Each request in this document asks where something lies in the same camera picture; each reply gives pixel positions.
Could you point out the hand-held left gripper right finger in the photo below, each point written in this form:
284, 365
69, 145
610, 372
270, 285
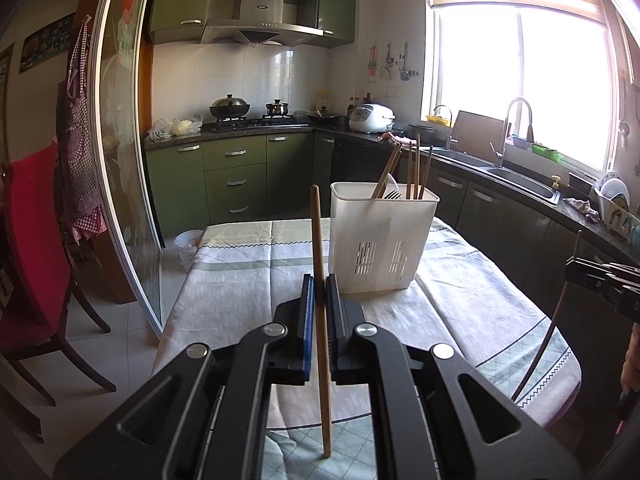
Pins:
334, 330

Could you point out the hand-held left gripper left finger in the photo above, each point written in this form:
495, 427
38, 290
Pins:
309, 330

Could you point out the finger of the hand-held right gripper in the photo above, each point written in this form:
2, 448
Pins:
625, 274
595, 280

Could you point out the wooden chopstick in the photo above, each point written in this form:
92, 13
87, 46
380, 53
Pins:
549, 332
392, 166
316, 235
386, 172
426, 172
408, 175
416, 170

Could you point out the white plastic utensil caddy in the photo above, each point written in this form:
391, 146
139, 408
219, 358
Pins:
380, 230

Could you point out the hanging kitchen utensils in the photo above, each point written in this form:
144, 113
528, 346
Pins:
400, 62

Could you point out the person's right hand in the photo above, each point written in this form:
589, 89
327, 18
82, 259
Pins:
632, 362

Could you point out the dish rack with plates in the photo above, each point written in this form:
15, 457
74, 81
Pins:
617, 205

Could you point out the grey rag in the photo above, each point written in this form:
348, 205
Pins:
582, 207

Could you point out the pale printed tablecloth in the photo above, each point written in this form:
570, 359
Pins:
240, 270

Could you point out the yellow soap pump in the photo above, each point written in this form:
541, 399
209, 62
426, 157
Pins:
555, 182

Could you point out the dark sink base cabinet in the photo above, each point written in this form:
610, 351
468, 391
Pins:
495, 220

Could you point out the steel double sink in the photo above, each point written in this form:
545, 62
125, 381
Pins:
520, 182

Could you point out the green plastic basket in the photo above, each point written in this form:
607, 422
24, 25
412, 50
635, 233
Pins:
545, 151

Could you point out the white trash bin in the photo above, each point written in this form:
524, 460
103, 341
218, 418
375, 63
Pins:
187, 250

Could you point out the dark metal fork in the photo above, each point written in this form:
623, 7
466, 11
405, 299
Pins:
393, 194

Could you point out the purple bowl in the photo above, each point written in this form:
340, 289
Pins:
520, 141

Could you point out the white spoon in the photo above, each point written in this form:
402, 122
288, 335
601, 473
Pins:
395, 182

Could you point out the green drawer base cabinet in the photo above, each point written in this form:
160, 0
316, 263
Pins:
235, 180

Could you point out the tall steel faucet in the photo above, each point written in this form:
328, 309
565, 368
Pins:
505, 130

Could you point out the wooden cutting board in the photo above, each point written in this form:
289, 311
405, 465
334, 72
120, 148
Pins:
477, 132

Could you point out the pink cloth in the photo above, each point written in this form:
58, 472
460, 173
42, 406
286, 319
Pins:
392, 136

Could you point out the small steel faucet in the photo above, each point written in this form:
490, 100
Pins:
448, 130

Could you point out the black frying pan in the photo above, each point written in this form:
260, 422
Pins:
325, 117

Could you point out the gas stove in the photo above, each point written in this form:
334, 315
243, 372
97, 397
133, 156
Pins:
260, 122

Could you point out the white rice cooker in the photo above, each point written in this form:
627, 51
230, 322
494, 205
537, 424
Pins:
371, 117

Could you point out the yellow sponge tray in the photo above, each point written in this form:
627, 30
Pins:
439, 120

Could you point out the kitchen window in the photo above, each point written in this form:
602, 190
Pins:
500, 70

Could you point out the yellow capped bottle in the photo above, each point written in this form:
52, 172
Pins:
323, 99

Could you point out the black wok with lid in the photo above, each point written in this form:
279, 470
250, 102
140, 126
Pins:
229, 106

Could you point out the plastic bag with food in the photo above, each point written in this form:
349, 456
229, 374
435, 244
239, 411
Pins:
175, 127

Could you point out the etched glass sliding door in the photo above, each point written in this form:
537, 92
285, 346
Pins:
125, 160

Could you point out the red chair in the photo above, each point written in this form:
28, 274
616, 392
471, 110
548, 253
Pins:
30, 240

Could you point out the checked apron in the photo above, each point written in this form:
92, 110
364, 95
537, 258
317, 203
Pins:
75, 135

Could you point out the steel range hood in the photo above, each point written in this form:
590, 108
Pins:
260, 15

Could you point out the green upper cabinets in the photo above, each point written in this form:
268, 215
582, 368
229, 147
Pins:
175, 0

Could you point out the wall socket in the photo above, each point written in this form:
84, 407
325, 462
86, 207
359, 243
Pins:
391, 92

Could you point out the small wall poster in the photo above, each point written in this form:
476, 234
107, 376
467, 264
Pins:
373, 62

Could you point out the framed wall calligraphy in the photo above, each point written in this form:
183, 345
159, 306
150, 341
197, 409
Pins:
5, 75

